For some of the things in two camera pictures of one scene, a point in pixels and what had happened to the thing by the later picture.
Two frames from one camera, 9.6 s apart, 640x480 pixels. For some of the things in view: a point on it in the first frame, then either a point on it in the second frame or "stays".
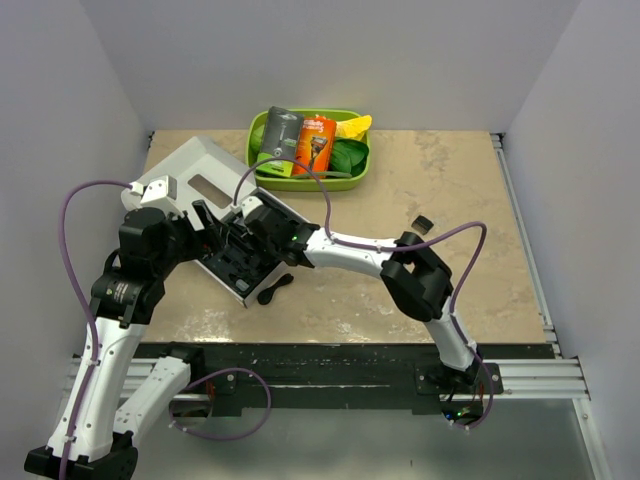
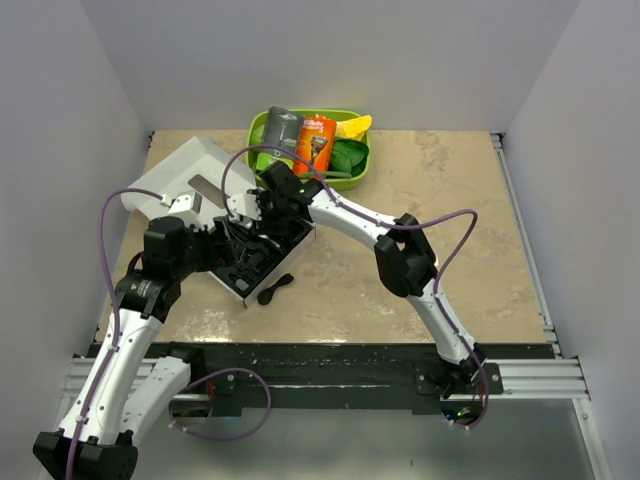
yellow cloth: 354,128 stays
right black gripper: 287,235 → 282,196
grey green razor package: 281,140 stays
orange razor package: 316,146 stays
